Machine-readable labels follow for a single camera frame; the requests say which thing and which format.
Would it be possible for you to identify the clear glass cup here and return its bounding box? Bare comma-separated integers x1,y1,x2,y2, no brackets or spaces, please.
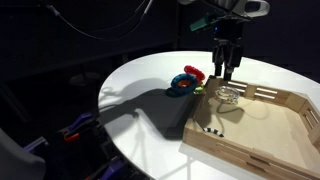
214,85,241,106

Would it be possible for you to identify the green plastic ring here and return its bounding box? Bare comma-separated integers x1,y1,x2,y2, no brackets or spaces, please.
192,82,206,95

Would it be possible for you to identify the wooden slatted tray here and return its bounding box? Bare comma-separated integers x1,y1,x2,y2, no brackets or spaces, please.
181,75,320,180

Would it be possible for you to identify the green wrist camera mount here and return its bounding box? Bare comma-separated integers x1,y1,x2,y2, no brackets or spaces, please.
189,13,218,33

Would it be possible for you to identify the purple orange clamp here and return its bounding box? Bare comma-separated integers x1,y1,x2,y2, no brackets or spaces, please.
62,112,102,145

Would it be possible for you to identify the grey chair back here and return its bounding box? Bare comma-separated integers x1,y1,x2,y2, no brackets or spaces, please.
0,127,47,180

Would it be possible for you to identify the black hanging cable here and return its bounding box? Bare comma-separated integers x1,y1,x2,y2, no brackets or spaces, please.
45,0,155,42

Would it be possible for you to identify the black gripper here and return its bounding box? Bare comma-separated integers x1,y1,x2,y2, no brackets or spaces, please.
211,19,245,82

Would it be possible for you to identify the red plastic ring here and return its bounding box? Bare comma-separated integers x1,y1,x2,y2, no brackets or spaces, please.
183,64,207,83

